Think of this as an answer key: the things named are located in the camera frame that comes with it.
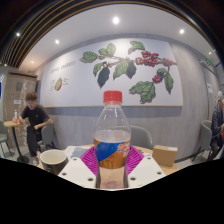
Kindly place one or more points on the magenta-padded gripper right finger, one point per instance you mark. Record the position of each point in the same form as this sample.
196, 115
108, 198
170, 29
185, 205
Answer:
146, 168

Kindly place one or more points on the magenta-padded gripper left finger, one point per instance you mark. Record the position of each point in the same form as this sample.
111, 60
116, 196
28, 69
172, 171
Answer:
78, 170

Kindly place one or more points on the clear red-capped drink bottle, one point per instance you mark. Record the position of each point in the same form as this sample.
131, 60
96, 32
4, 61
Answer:
111, 133

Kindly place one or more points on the white paper sheet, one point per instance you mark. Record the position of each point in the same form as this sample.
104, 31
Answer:
71, 151

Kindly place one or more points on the brown cardboard box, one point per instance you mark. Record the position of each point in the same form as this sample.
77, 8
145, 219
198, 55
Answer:
164, 155

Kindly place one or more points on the grey cup with white inside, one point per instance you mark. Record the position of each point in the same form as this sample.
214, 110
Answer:
53, 161

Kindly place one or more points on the person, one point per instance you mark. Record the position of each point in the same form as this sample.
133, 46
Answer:
217, 126
35, 116

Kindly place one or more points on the small round wooden side table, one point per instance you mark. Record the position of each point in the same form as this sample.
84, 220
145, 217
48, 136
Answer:
13, 124

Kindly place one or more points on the small clear bottle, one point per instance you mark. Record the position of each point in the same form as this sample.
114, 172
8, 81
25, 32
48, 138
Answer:
15, 115

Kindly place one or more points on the green exit sign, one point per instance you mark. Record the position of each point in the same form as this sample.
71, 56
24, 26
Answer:
208, 61

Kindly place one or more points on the round ceiling lights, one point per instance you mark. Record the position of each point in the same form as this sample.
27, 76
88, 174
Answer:
115, 20

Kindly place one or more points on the coffee plant wall mural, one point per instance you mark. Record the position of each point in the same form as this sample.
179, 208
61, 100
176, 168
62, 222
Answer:
110, 73

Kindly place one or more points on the white wall notice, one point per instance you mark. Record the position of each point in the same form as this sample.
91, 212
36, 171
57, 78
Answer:
209, 88

